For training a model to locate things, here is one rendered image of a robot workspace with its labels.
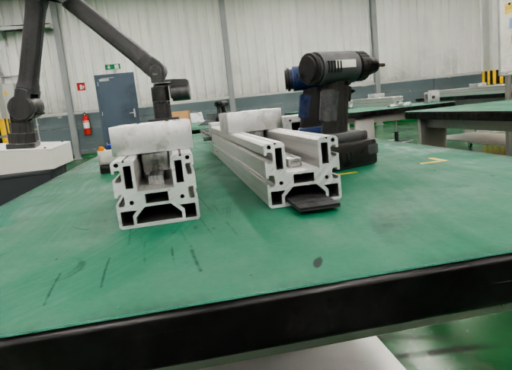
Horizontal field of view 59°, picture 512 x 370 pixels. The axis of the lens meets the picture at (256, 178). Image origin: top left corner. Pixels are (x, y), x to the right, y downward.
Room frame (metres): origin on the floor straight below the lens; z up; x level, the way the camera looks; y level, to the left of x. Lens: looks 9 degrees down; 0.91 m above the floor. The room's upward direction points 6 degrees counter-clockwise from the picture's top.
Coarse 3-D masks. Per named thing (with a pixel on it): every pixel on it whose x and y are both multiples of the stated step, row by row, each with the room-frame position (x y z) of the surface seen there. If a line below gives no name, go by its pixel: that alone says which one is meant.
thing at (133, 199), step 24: (120, 168) 0.54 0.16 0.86; (192, 168) 0.58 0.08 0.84; (120, 192) 0.54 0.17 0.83; (144, 192) 0.54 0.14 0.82; (168, 192) 0.55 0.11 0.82; (192, 192) 0.59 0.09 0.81; (120, 216) 0.54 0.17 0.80; (144, 216) 0.58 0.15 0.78; (168, 216) 0.56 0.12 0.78; (192, 216) 0.56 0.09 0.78
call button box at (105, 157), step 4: (104, 148) 1.22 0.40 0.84; (108, 148) 1.18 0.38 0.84; (100, 152) 1.15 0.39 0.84; (104, 152) 1.15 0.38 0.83; (108, 152) 1.15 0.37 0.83; (100, 156) 1.15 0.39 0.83; (104, 156) 1.15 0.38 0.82; (108, 156) 1.15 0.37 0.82; (112, 156) 1.16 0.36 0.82; (100, 160) 1.15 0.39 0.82; (104, 160) 1.15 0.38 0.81; (108, 160) 1.15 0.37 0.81; (112, 160) 1.16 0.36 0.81; (100, 164) 1.15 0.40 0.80; (104, 164) 1.15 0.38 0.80; (108, 164) 1.16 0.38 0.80; (100, 168) 1.15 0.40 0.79; (104, 168) 1.15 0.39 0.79; (108, 168) 1.15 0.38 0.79; (104, 172) 1.15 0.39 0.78; (108, 172) 1.15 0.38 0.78; (116, 172) 1.16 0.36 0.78
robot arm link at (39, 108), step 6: (30, 96) 1.51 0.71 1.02; (36, 102) 1.50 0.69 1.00; (36, 108) 1.49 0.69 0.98; (42, 108) 1.54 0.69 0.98; (36, 114) 1.48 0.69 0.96; (42, 114) 1.53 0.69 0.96; (12, 120) 1.48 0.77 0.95; (18, 120) 1.48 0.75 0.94; (24, 120) 1.48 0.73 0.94; (30, 120) 1.52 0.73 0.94
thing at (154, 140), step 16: (112, 128) 0.61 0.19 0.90; (128, 128) 0.61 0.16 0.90; (144, 128) 0.61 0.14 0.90; (160, 128) 0.62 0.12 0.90; (176, 128) 0.62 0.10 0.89; (112, 144) 0.61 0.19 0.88; (128, 144) 0.61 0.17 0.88; (144, 144) 0.61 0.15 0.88; (160, 144) 0.62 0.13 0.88; (176, 144) 0.62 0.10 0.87; (192, 144) 0.62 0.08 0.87; (144, 160) 0.63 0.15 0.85; (160, 160) 0.63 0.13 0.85
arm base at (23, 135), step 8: (16, 128) 1.47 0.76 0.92; (24, 128) 1.48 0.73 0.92; (32, 128) 1.51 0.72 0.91; (8, 136) 1.48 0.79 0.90; (16, 136) 1.46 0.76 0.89; (24, 136) 1.47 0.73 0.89; (32, 136) 1.49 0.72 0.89; (8, 144) 1.45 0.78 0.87; (16, 144) 1.45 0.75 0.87; (24, 144) 1.45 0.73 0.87; (32, 144) 1.46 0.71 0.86
